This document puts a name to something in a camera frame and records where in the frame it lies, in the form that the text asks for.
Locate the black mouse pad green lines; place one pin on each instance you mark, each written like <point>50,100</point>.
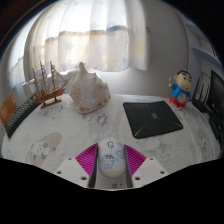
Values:
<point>151,118</point>

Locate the white wall shelf unit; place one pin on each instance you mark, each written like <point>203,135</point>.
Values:
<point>206,46</point>

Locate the black computer monitor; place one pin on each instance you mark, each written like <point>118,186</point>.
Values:
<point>217,96</point>

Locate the white star-print curtain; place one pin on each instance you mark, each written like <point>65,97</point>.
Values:
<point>86,36</point>

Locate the black computer keyboard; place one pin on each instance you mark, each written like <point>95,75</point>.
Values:
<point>20,115</point>

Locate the white cartoon-print tablecloth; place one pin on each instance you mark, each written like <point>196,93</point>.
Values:
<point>66,130</point>

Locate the white cartoon-print computer mouse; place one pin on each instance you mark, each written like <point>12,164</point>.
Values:
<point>110,158</point>

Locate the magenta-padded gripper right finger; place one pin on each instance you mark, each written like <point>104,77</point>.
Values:
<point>136,159</point>

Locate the orange wooden chair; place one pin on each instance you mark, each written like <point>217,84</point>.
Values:
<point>7,110</point>

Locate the cartoon boy figurine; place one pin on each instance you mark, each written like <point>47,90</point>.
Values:
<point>181,86</point>

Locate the wooden model sailing ship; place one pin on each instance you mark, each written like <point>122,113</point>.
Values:
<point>48,95</point>

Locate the black router with antennas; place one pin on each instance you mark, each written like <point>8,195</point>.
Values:
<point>200,105</point>

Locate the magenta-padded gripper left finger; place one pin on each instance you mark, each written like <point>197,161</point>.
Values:
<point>85,158</point>

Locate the large white conch shell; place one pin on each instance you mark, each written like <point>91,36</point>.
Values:
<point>88,91</point>

